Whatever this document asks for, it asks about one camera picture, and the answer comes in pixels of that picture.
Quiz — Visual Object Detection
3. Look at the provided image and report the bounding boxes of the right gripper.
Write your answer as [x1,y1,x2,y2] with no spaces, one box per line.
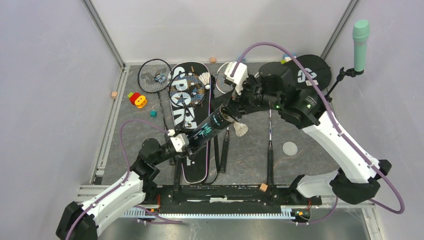
[220,74,281,122]

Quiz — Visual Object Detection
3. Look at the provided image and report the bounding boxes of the black shuttlecock tube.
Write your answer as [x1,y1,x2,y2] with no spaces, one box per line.
[187,105,234,148]

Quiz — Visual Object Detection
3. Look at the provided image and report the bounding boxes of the white shuttlecock floor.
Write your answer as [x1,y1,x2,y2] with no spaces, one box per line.
[233,121,249,137]

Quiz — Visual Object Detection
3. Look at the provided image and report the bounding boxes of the translucent tube lid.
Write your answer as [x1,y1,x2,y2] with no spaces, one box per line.
[282,141,298,156]

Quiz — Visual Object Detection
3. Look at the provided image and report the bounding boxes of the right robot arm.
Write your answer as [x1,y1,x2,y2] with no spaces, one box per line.
[216,61,392,205]

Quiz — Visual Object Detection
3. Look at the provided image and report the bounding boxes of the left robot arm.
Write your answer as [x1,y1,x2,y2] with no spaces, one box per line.
[55,133,189,240]

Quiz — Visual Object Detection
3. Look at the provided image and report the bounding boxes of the white shuttlecock on racket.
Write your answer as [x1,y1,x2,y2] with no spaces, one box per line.
[198,72,211,90]

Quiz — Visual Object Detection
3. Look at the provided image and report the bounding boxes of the black sport racket bag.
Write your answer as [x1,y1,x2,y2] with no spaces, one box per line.
[170,61,211,184]

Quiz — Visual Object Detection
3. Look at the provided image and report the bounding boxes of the black racket on bag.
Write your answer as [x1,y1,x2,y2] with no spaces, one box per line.
[168,72,207,108]

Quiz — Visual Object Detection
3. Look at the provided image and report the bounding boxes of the red yellow toy blocks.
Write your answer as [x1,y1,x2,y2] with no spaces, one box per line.
[127,92,148,109]

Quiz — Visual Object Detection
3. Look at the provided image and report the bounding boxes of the black racket far left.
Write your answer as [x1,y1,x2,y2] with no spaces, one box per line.
[137,58,172,130]

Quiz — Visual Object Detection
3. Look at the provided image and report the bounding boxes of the green blue blocks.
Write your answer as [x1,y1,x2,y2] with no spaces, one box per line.
[280,54,292,64]

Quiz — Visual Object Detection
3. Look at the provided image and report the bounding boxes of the black white shaft racket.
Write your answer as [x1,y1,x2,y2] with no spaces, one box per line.
[266,109,274,185]

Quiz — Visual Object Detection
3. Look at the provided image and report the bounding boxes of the small wooden cube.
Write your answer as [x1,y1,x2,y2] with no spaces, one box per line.
[259,183,269,193]

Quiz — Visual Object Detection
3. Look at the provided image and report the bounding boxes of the black crossway racket bag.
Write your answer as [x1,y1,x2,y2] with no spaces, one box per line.
[210,54,332,110]

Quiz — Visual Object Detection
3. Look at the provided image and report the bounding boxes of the black microphone tripod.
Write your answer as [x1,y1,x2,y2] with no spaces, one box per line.
[325,67,365,103]

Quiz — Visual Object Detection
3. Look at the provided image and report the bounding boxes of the green microphone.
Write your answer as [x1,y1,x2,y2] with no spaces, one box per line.
[352,19,370,72]

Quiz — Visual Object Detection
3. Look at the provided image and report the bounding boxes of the white frame racket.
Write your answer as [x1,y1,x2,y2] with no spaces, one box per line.
[215,62,234,94]

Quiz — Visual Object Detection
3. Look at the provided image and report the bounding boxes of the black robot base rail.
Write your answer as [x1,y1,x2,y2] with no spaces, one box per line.
[143,184,322,215]

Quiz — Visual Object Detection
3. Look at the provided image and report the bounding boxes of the wooden cube left rail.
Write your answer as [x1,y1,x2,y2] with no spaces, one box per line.
[110,91,118,100]

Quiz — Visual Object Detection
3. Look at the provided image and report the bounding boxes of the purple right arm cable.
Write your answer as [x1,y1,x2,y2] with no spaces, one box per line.
[231,42,406,225]

